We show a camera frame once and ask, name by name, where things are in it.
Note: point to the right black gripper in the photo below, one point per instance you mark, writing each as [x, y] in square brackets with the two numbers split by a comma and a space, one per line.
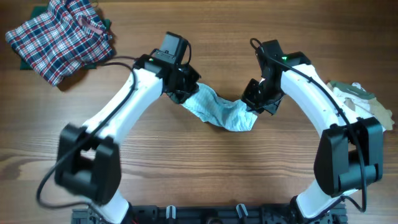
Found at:
[259, 99]

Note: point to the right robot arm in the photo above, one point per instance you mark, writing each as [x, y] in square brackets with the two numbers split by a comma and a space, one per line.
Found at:
[349, 154]

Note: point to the beige white crumpled garment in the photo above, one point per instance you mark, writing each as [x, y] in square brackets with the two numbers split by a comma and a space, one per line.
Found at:
[364, 103]

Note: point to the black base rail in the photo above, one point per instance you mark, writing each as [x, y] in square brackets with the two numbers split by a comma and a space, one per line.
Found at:
[264, 214]

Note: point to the plaid red blue cloth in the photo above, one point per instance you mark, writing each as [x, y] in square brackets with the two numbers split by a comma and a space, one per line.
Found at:
[58, 42]

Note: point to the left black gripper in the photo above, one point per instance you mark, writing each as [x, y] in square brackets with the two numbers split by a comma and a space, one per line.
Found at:
[194, 77]

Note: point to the light blue striped cloth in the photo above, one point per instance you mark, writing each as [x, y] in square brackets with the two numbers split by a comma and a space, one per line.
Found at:
[211, 108]

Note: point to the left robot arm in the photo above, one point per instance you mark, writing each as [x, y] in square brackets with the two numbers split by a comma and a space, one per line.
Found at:
[88, 160]

